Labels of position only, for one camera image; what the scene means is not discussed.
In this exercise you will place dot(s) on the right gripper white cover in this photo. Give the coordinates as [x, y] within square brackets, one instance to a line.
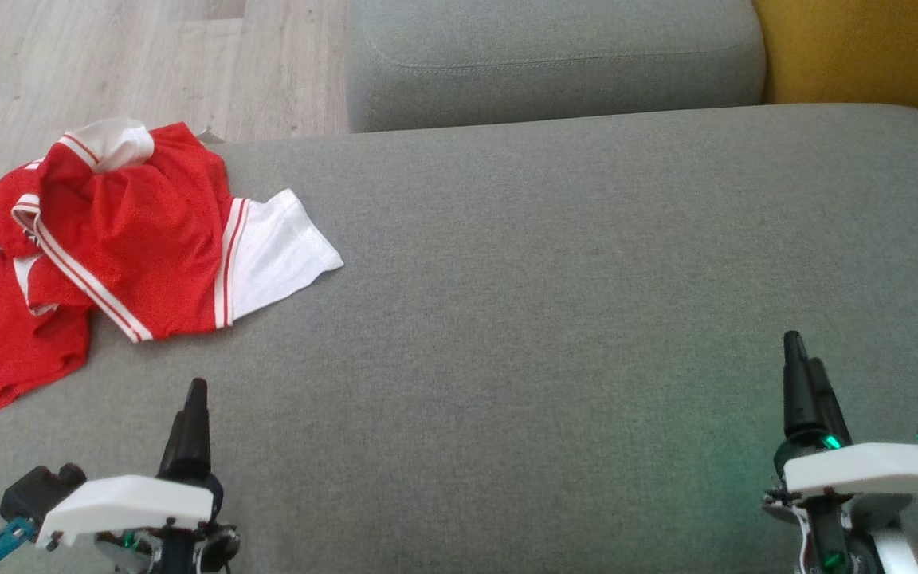
[865, 470]

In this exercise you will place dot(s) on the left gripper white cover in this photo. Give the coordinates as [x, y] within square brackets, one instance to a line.
[124, 502]

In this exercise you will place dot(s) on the red shorts with white stripe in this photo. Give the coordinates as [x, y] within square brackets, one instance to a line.
[5, 343]

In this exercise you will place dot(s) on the red Bulls 23 jersey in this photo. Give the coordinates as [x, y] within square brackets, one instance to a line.
[148, 231]

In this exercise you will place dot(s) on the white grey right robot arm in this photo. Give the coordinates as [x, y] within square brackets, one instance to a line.
[901, 554]

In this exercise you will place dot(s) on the yellow upholstered cushion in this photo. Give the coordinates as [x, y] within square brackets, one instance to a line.
[865, 48]

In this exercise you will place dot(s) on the grey sofa cushion with seam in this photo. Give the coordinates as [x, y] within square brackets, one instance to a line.
[555, 56]

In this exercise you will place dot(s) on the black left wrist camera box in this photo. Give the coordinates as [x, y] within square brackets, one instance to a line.
[41, 490]

